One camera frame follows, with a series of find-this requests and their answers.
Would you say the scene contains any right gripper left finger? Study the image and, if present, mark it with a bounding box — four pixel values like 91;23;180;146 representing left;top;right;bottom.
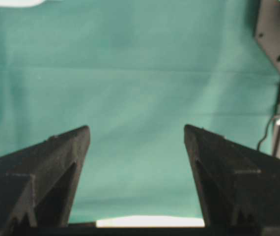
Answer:
0;125;90;231

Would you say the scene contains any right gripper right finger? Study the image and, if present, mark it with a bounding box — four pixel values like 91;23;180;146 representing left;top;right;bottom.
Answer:
184;124;280;231

